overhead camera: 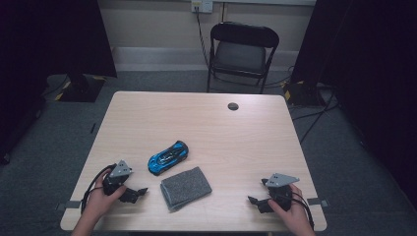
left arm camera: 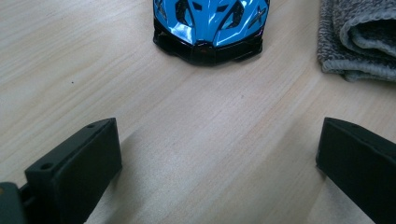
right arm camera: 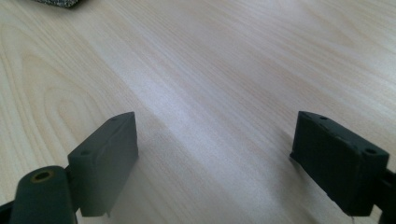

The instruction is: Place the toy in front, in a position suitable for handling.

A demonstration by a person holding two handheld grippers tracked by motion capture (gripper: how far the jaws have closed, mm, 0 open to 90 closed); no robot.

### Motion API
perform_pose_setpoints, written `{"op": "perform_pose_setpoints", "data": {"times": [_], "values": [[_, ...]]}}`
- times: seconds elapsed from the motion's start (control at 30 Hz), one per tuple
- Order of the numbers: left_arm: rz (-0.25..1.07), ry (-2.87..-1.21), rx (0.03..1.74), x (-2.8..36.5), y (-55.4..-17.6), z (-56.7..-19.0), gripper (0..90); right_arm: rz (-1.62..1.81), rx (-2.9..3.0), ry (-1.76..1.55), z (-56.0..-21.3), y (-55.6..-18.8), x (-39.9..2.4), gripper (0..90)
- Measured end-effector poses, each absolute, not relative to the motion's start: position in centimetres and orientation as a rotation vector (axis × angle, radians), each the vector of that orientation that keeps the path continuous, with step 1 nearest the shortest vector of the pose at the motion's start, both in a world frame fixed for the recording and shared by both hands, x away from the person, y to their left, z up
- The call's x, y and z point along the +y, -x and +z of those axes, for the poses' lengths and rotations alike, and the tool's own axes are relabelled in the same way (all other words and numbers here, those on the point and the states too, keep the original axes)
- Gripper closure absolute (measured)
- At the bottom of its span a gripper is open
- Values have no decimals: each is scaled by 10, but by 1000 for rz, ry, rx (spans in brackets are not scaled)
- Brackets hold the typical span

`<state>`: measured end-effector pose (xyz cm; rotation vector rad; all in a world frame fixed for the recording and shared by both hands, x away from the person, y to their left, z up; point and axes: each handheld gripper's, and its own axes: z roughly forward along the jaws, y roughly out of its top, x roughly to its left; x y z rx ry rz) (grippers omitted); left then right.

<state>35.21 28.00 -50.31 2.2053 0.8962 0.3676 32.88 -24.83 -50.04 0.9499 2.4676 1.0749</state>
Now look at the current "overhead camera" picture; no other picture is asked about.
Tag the white wall socket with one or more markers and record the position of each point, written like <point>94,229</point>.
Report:
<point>202,6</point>

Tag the grey tape strip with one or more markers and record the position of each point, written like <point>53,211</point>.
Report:
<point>69,205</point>
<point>318,202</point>

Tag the black stand base yellow tape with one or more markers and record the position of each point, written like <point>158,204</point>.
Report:
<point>82,92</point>
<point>303,94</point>

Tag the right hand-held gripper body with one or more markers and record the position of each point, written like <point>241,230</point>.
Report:
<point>279,180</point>

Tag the black folding chair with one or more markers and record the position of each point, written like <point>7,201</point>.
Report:
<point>244,34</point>

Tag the dark curtain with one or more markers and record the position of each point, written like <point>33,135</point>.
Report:
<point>377,65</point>
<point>49,36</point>

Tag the grey cloth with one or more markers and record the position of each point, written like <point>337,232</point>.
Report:
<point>185,188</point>

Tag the blue toy car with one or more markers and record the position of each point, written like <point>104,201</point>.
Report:
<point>168,157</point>

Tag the person's left hand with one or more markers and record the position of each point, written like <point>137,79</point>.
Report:
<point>100,203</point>

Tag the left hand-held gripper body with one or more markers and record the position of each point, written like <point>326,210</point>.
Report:
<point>120,170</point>

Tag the small black floor marker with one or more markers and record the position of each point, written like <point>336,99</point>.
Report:
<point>93,128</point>

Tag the person's right hand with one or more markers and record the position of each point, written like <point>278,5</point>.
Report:
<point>293,214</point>

